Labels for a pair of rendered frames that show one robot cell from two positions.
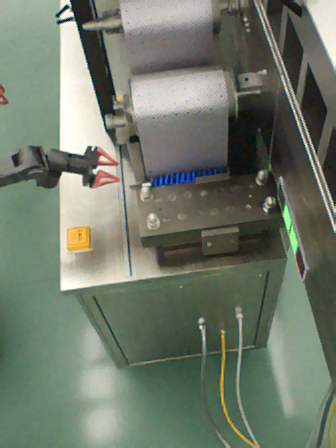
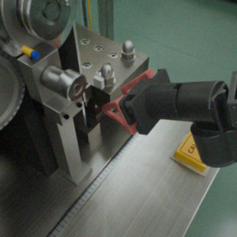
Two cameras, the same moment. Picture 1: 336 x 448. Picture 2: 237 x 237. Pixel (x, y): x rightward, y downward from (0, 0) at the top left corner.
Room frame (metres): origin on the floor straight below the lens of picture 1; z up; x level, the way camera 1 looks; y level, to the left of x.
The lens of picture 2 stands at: (1.20, 0.33, 1.43)
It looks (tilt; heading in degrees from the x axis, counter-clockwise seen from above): 50 degrees down; 215
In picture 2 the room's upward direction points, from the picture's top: straight up
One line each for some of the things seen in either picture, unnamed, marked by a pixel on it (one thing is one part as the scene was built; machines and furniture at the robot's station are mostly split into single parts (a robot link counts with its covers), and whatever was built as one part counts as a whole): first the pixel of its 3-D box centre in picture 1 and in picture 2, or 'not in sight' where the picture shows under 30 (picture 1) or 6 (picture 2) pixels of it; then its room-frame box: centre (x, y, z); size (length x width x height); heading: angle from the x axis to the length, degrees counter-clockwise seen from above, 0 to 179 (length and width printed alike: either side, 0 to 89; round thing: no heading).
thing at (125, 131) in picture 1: (130, 149); (65, 129); (1.01, 0.08, 1.05); 0.06 x 0.05 x 0.31; 89
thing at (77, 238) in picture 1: (78, 238); (196, 151); (0.82, 0.28, 0.91); 0.07 x 0.07 x 0.02; 89
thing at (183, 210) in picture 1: (209, 208); (66, 53); (0.79, -0.12, 1.00); 0.40 x 0.16 x 0.06; 89
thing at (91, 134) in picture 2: not in sight; (50, 108); (0.91, -0.08, 0.92); 0.28 x 0.04 x 0.04; 89
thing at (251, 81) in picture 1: (249, 81); not in sight; (0.97, -0.26, 1.28); 0.06 x 0.05 x 0.02; 89
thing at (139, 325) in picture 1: (153, 90); not in sight; (1.91, -0.03, 0.43); 2.52 x 0.64 x 0.86; 179
